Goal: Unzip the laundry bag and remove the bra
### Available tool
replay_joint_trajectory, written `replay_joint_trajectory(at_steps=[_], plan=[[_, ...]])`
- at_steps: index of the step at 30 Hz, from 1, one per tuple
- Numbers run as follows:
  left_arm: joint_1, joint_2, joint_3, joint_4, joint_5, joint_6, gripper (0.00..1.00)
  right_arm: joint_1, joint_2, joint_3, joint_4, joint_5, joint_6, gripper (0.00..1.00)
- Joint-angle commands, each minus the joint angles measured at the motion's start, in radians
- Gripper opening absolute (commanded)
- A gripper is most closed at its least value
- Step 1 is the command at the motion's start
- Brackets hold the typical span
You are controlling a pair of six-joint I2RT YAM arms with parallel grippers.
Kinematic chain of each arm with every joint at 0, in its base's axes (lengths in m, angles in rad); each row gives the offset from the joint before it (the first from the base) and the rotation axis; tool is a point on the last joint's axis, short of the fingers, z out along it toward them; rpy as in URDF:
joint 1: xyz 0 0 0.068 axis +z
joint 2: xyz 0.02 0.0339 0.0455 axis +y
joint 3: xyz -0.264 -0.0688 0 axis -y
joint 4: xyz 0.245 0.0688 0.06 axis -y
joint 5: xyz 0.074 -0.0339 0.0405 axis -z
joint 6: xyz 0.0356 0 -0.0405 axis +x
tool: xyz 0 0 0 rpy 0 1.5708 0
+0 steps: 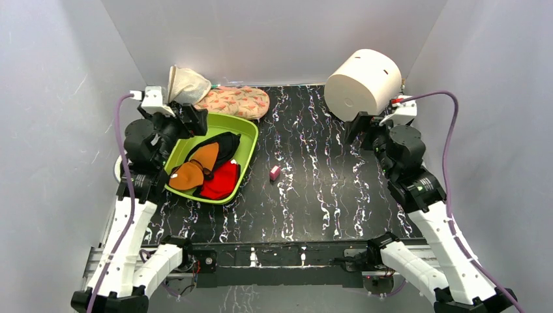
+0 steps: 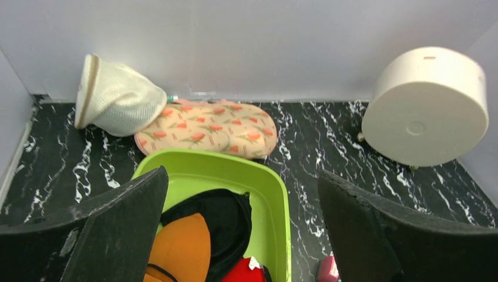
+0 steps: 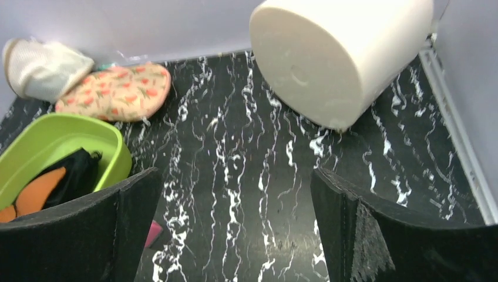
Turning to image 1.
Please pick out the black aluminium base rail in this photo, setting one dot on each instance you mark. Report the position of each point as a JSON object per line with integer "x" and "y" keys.
{"x": 296, "y": 263}

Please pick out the green plastic basin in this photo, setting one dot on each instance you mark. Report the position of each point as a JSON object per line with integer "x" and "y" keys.
{"x": 217, "y": 123}

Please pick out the large white cylinder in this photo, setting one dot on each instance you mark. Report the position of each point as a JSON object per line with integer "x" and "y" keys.
{"x": 365, "y": 82}

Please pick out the orange bra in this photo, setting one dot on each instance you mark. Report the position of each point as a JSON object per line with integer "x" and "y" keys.
{"x": 188, "y": 175}

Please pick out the beige mesh laundry bag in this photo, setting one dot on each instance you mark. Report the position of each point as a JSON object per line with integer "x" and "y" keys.
{"x": 186, "y": 86}

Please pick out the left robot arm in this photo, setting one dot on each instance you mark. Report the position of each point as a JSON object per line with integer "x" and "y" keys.
{"x": 122, "y": 282}

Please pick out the black bra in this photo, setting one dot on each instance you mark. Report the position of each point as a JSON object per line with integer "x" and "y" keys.
{"x": 216, "y": 150}

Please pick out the red bra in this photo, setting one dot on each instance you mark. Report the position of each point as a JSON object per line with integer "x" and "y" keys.
{"x": 222, "y": 184}

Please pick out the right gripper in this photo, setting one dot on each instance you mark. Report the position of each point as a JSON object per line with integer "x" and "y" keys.
{"x": 360, "y": 125}

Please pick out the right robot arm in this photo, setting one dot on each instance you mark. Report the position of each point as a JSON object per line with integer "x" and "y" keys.
{"x": 457, "y": 285}

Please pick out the small pink block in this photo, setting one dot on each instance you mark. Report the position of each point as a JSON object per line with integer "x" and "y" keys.
{"x": 274, "y": 173}

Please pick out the floral pink laundry bag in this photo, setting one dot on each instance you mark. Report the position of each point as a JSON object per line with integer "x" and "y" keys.
{"x": 246, "y": 102}

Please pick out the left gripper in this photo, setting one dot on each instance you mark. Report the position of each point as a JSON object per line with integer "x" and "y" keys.
{"x": 197, "y": 126}

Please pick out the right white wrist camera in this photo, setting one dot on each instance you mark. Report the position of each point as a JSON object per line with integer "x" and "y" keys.
{"x": 404, "y": 111}

